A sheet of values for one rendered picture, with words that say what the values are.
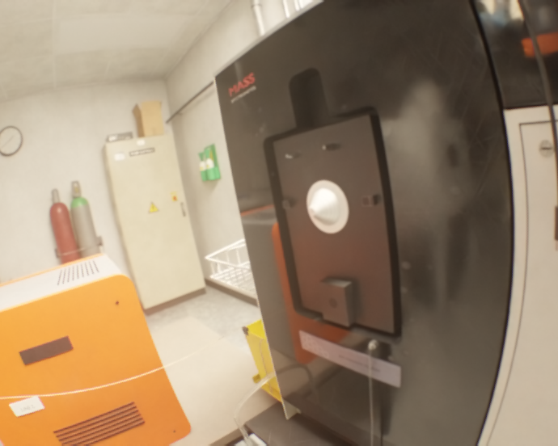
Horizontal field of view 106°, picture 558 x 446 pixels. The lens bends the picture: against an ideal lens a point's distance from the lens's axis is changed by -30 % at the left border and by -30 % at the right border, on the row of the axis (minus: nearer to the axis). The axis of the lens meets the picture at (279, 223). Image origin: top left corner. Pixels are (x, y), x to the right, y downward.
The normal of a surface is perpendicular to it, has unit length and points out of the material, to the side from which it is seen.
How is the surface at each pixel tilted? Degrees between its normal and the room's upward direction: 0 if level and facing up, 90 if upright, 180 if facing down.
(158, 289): 90
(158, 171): 90
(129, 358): 90
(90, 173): 90
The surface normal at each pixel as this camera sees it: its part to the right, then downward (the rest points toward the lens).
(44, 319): 0.62, 0.02
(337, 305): -0.76, 0.25
